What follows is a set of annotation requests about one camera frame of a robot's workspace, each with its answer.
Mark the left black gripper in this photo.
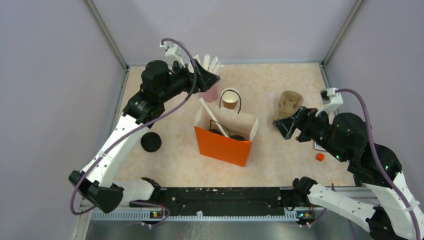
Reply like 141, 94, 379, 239
158, 58, 220, 102

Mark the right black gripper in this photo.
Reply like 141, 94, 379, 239
272, 105, 348, 162

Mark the white straw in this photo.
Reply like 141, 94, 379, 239
199, 97, 229, 138

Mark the black plastic cup lid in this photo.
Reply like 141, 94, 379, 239
230, 134, 246, 141

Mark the orange paper bag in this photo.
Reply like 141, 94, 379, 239
194, 87, 259, 167

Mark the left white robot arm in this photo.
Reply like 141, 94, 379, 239
68, 60, 221, 216

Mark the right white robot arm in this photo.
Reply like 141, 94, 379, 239
273, 106, 424, 240

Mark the bundle of white wrapped straws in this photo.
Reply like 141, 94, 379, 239
194, 54, 224, 75

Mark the pink cylindrical straw holder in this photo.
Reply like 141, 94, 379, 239
196, 83, 219, 103

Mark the stack of brown paper cups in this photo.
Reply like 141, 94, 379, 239
221, 88, 240, 110

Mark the blue playing card deck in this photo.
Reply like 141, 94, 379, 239
313, 142, 326, 152

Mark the small orange block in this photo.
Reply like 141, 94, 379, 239
315, 153, 325, 162

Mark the black plastic lid stack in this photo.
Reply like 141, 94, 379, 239
140, 132, 162, 153

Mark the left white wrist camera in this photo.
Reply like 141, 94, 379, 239
159, 42, 186, 68

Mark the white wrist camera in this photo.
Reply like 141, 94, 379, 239
159, 42, 186, 68
315, 87, 344, 117

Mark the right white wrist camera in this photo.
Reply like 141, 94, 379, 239
315, 87, 344, 117

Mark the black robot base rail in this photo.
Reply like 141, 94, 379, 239
147, 187, 316, 217

